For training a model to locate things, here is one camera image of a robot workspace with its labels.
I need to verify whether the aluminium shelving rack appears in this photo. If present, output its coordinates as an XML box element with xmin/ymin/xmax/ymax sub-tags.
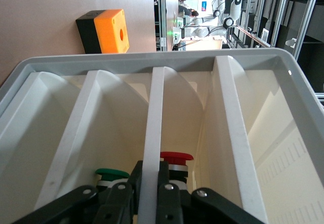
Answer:
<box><xmin>249</xmin><ymin>0</ymin><xmax>324</xmax><ymax>101</ymax></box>

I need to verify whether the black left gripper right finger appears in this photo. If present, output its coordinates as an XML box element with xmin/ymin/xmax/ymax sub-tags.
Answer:
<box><xmin>155</xmin><ymin>161</ymin><xmax>266</xmax><ymax>224</ymax></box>

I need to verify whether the red mushroom push button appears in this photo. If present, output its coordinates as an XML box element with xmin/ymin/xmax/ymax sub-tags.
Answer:
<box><xmin>159</xmin><ymin>151</ymin><xmax>194</xmax><ymax>187</ymax></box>

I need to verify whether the orange and black button box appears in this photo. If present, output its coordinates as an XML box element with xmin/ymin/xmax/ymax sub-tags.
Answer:
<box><xmin>75</xmin><ymin>9</ymin><xmax>130</xmax><ymax>55</ymax></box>

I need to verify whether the green mushroom push button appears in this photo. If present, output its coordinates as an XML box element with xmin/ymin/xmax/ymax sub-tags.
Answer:
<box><xmin>95</xmin><ymin>167</ymin><xmax>130</xmax><ymax>192</ymax></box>

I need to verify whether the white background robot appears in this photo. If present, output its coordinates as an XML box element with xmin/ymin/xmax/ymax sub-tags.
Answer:
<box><xmin>212</xmin><ymin>0</ymin><xmax>247</xmax><ymax>30</ymax></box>

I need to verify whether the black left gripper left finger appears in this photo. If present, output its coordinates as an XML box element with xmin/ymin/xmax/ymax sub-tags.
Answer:
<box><xmin>12</xmin><ymin>160</ymin><xmax>143</xmax><ymax>224</ymax></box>

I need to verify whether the aluminium frame post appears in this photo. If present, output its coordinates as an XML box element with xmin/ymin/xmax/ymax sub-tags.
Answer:
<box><xmin>157</xmin><ymin>0</ymin><xmax>168</xmax><ymax>52</ymax></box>

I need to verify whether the white drawer cabinet housing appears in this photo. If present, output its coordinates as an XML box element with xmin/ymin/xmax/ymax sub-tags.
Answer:
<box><xmin>0</xmin><ymin>47</ymin><xmax>324</xmax><ymax>224</ymax></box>

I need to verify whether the white plastic drawer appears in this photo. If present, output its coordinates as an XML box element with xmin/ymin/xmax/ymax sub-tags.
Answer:
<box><xmin>138</xmin><ymin>66</ymin><xmax>216</xmax><ymax>224</ymax></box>
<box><xmin>197</xmin><ymin>56</ymin><xmax>324</xmax><ymax>224</ymax></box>
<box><xmin>0</xmin><ymin>71</ymin><xmax>87</xmax><ymax>219</ymax></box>
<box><xmin>34</xmin><ymin>69</ymin><xmax>152</xmax><ymax>209</ymax></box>

